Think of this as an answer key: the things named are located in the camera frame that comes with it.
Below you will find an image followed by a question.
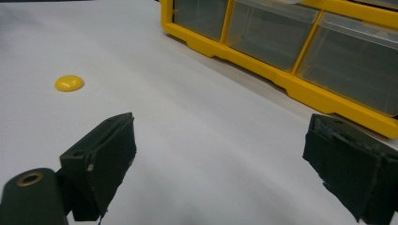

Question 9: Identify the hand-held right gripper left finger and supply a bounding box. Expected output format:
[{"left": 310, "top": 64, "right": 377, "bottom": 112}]
[{"left": 59, "top": 112, "right": 138, "bottom": 222}]

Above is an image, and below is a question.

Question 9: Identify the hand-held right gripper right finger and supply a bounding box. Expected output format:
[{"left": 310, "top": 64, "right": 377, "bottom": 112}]
[{"left": 301, "top": 112, "right": 398, "bottom": 224}]

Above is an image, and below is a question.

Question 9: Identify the yellow round button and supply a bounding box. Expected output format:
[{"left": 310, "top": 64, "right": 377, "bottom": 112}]
[{"left": 54, "top": 74, "right": 85, "bottom": 93}]

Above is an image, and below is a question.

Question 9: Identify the yellow drawer cabinet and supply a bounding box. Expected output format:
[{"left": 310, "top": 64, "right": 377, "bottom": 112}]
[{"left": 159, "top": 0, "right": 398, "bottom": 140}]

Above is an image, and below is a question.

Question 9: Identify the clear plastic drawer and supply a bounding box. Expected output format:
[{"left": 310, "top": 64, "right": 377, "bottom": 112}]
[
  {"left": 225, "top": 0, "right": 320, "bottom": 73},
  {"left": 173, "top": 0, "right": 229, "bottom": 41},
  {"left": 296, "top": 11, "right": 398, "bottom": 118}
]

